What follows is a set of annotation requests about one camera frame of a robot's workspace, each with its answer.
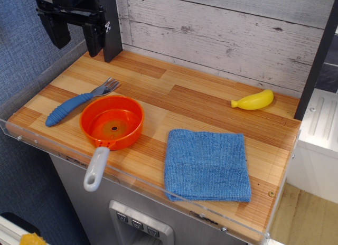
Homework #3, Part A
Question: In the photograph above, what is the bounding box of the black right upright post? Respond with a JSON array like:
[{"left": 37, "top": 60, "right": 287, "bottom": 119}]
[{"left": 294, "top": 0, "right": 337, "bottom": 121}]

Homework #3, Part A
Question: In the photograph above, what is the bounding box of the white frame bottom left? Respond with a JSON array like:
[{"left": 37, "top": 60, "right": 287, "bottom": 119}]
[{"left": 1, "top": 212, "right": 40, "bottom": 244}]

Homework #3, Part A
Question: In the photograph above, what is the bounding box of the white toy sink unit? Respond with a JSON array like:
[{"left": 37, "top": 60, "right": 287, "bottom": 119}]
[{"left": 287, "top": 89, "right": 337, "bottom": 203}]

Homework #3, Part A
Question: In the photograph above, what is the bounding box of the black upright post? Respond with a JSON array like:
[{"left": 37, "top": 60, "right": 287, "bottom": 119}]
[
  {"left": 97, "top": 0, "right": 123, "bottom": 62},
  {"left": 294, "top": 0, "right": 337, "bottom": 121}
]

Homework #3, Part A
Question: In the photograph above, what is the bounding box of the yellow toy banana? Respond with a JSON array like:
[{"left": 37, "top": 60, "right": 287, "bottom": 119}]
[{"left": 231, "top": 89, "right": 274, "bottom": 110}]

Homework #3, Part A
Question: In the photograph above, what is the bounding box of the blue microfibre cloth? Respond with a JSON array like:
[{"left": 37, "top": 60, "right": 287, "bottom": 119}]
[{"left": 164, "top": 129, "right": 251, "bottom": 202}]

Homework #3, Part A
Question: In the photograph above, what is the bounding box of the yellow tape piece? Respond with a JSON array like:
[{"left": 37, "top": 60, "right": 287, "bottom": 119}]
[{"left": 19, "top": 233, "right": 47, "bottom": 245}]

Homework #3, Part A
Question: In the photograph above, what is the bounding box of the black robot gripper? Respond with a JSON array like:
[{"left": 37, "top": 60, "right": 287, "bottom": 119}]
[{"left": 35, "top": 0, "right": 106, "bottom": 57}]

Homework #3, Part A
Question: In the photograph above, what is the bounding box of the orange pot with grey handle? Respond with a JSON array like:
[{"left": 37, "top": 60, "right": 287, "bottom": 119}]
[{"left": 80, "top": 96, "right": 144, "bottom": 192}]

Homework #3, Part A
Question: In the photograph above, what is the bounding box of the grey toy fridge cabinet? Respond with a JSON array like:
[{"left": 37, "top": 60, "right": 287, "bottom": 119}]
[{"left": 51, "top": 156, "right": 244, "bottom": 244}]

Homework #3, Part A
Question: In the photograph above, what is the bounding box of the black left upright post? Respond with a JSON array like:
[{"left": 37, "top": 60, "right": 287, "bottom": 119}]
[{"left": 97, "top": 0, "right": 123, "bottom": 62}]

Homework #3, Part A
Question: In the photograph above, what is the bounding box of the silver dispenser button panel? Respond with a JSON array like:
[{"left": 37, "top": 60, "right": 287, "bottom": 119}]
[{"left": 109, "top": 200, "right": 174, "bottom": 244}]

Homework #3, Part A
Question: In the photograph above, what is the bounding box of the fork with blue handle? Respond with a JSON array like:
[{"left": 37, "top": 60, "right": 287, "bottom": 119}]
[{"left": 45, "top": 78, "right": 119, "bottom": 127}]

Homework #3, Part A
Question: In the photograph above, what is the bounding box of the clear acrylic table guard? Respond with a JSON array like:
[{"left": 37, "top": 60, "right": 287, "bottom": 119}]
[{"left": 0, "top": 39, "right": 301, "bottom": 242}]

